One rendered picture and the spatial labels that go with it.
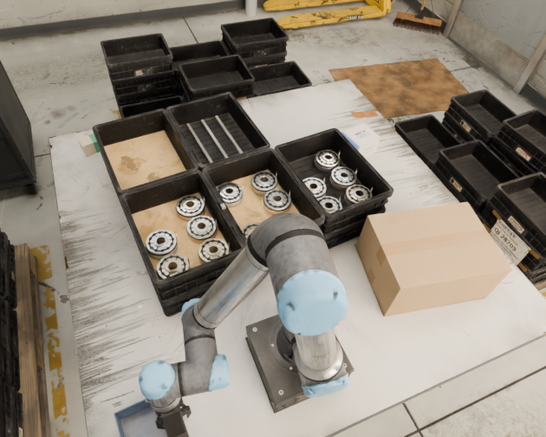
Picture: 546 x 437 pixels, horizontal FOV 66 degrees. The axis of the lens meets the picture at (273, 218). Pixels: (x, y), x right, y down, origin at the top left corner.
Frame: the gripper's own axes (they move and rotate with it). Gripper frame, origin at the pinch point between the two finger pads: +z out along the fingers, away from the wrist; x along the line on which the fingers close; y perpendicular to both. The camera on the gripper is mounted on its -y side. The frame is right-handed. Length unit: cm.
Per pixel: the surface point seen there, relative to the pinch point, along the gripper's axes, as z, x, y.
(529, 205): 27, -191, 30
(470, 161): 38, -199, 74
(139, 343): 5.3, 3.8, 29.7
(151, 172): -8, -19, 90
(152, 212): -8, -14, 70
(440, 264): -14, -93, 6
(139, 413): 4.9, 9.2, 9.1
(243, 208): -8, -46, 59
